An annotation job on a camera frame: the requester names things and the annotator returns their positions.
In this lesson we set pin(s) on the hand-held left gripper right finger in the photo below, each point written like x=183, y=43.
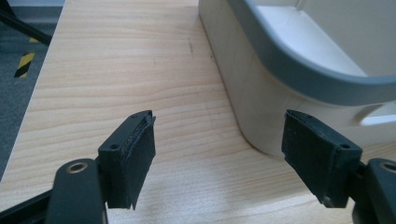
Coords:
x=317, y=158

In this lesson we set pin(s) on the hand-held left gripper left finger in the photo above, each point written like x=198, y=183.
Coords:
x=129, y=161

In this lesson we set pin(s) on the black metal stand leg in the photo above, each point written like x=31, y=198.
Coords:
x=23, y=27

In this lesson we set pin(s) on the yellow black hazard tape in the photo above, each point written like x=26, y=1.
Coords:
x=25, y=63

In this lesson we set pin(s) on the white bin with grey rim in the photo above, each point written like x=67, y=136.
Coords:
x=280, y=71

